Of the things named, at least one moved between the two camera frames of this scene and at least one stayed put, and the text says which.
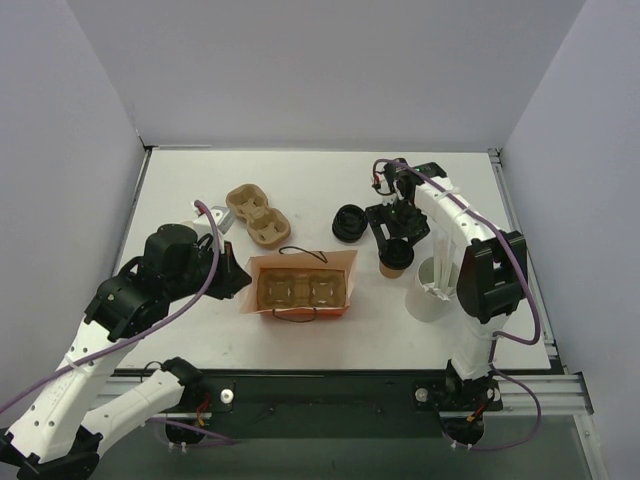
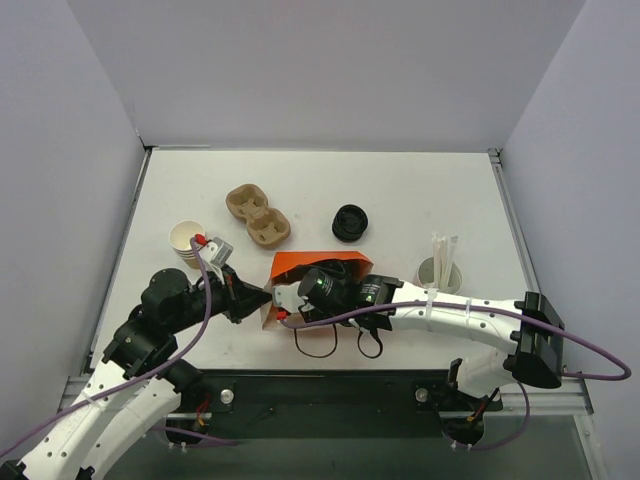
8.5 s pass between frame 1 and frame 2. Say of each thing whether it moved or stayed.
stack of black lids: stayed
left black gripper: moved
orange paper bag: moved
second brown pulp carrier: stayed
